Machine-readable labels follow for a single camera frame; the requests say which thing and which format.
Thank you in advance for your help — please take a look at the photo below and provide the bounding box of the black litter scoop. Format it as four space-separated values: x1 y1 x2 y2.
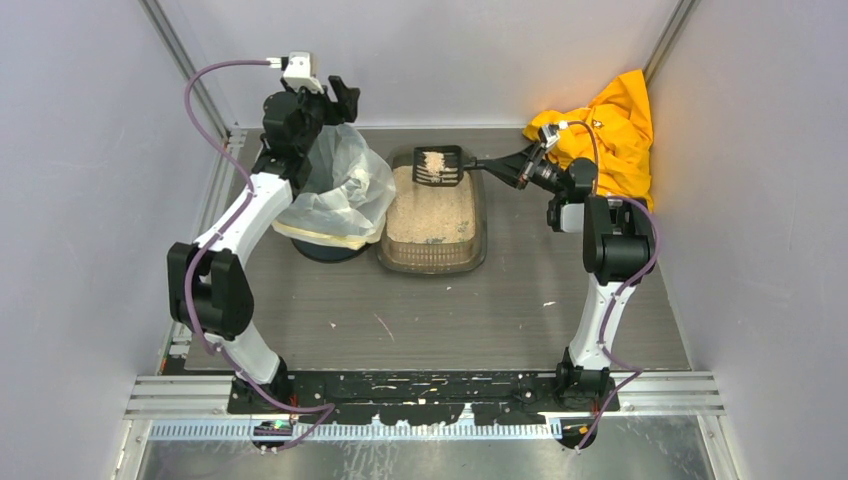
412 145 483 187

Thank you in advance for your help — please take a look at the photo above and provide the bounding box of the brown plastic litter box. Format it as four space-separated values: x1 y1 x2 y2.
377 145 487 275

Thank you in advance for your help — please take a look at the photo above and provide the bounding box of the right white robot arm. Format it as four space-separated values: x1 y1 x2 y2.
469 145 659 403

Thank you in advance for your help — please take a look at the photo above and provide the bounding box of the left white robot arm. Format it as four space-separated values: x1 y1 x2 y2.
166 76 361 403

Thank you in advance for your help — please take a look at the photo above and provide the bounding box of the litter clump in scoop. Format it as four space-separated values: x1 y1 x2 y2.
424 151 445 177

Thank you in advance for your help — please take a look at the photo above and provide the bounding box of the beige cat litter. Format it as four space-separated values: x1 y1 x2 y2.
386 166 476 244

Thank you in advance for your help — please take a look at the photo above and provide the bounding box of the yellow cloth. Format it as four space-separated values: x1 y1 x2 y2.
522 70 655 211

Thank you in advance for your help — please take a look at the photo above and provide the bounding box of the translucent white bin liner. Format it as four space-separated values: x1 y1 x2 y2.
271 124 396 250

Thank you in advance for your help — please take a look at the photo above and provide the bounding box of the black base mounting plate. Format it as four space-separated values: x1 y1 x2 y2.
227 367 619 426

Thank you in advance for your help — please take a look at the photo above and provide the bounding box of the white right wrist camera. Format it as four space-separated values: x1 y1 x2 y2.
537 121 569 154

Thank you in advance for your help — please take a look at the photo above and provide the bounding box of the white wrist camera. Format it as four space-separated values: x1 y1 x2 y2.
266 51 325 95
537 121 569 154

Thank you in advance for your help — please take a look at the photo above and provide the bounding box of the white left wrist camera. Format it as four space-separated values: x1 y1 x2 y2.
266 51 325 95

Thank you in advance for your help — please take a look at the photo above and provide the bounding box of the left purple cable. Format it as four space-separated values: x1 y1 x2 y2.
182 59 337 453

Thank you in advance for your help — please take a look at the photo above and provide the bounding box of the aluminium frame rail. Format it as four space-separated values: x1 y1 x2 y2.
124 372 725 442

